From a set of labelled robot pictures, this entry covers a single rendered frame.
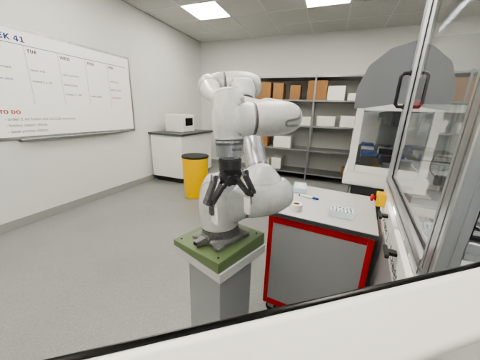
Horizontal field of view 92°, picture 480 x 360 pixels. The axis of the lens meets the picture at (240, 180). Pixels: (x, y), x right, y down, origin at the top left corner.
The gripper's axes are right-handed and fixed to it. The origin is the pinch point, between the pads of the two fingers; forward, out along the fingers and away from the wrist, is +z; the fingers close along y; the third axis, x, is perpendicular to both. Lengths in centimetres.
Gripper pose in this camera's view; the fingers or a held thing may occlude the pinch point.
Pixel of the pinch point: (231, 216)
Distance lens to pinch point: 80.5
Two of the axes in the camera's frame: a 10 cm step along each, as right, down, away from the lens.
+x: -6.0, -1.8, 7.8
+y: 8.0, -1.6, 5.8
